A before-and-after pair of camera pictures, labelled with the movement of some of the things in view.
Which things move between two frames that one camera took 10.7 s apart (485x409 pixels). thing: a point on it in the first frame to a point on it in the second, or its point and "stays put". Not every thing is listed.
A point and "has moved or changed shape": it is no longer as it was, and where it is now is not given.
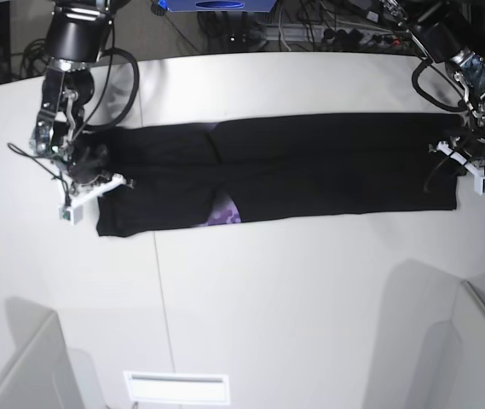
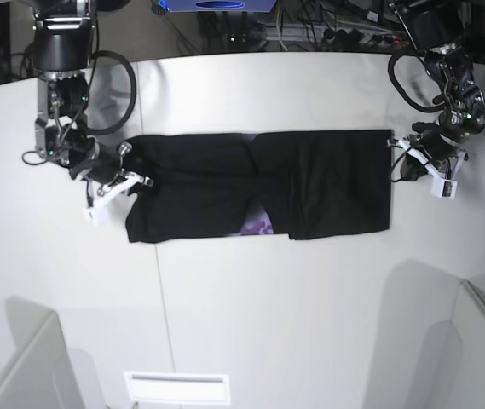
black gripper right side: x=476 y=142 to x=441 y=139
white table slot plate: x=178 y=388 stays put
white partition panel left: x=42 y=375 stays put
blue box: x=218 y=5 stays put
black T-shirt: x=182 y=175 has moved or changed shape
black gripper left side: x=91 y=164 to x=102 y=166
